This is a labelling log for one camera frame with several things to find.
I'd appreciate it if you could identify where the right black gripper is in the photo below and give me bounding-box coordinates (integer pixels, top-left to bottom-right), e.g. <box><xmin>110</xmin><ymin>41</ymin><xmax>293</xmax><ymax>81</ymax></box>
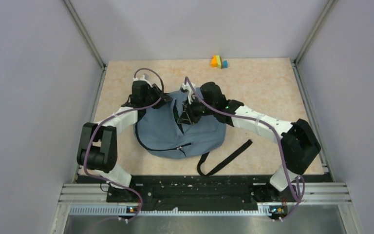
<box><xmin>177</xmin><ymin>96</ymin><xmax>216</xmax><ymax>126</ymax></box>

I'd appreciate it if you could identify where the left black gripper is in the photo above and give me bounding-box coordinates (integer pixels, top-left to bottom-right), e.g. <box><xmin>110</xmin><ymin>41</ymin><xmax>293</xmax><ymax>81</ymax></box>
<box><xmin>143</xmin><ymin>83</ymin><xmax>172</xmax><ymax>109</ymax></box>

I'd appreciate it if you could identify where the blue-grey student backpack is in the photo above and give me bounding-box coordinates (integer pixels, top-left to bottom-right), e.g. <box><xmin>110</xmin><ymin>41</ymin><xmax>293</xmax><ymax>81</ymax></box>
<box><xmin>133</xmin><ymin>91</ymin><xmax>252</xmax><ymax>176</ymax></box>

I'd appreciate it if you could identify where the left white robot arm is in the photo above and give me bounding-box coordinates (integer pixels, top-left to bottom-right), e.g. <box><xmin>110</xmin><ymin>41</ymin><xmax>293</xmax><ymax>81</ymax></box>
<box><xmin>76</xmin><ymin>80</ymin><xmax>172</xmax><ymax>202</ymax></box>

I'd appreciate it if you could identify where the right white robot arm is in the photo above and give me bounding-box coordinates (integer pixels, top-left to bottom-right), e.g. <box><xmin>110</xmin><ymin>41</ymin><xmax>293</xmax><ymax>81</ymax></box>
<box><xmin>178</xmin><ymin>80</ymin><xmax>321</xmax><ymax>201</ymax></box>

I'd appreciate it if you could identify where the colourful sticky note stack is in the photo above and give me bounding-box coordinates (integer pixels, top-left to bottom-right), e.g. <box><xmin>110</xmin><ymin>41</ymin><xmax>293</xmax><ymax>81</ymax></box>
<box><xmin>210</xmin><ymin>55</ymin><xmax>228</xmax><ymax>69</ymax></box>

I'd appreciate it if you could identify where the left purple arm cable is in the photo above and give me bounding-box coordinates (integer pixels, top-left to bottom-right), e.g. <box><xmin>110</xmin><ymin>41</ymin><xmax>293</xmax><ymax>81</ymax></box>
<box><xmin>83</xmin><ymin>68</ymin><xmax>165</xmax><ymax>223</ymax></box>

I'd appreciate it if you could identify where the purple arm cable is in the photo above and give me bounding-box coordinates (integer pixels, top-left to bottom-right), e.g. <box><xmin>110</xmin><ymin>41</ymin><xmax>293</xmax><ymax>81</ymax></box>
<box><xmin>83</xmin><ymin>68</ymin><xmax>165</xmax><ymax>223</ymax></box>
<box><xmin>184</xmin><ymin>76</ymin><xmax>306</xmax><ymax>223</ymax></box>

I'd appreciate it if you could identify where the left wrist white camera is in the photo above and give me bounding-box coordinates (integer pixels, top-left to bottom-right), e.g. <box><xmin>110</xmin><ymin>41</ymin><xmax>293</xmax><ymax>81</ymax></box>
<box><xmin>133</xmin><ymin>74</ymin><xmax>150</xmax><ymax>83</ymax></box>

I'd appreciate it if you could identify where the wrist white camera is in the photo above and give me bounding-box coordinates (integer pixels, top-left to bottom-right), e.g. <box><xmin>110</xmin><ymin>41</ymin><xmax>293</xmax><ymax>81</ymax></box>
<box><xmin>133</xmin><ymin>74</ymin><xmax>150</xmax><ymax>83</ymax></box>
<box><xmin>180</xmin><ymin>81</ymin><xmax>196</xmax><ymax>104</ymax></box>

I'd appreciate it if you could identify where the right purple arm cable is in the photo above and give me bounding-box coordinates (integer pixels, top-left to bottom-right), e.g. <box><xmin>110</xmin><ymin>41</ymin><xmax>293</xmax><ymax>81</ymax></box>
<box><xmin>184</xmin><ymin>76</ymin><xmax>306</xmax><ymax>223</ymax></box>

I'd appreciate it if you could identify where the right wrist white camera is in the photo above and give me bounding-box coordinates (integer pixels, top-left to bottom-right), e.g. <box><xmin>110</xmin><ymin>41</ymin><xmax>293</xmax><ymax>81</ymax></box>
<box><xmin>180</xmin><ymin>81</ymin><xmax>196</xmax><ymax>104</ymax></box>

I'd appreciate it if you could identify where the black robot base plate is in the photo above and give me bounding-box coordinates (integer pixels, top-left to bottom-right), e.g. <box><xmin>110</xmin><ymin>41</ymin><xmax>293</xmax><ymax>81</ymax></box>
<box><xmin>107</xmin><ymin>175</ymin><xmax>295</xmax><ymax>212</ymax></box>

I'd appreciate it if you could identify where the aluminium frame rail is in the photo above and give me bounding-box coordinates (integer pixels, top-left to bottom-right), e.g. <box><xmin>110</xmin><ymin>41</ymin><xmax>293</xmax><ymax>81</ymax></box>
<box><xmin>50</xmin><ymin>180</ymin><xmax>363</xmax><ymax>234</ymax></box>

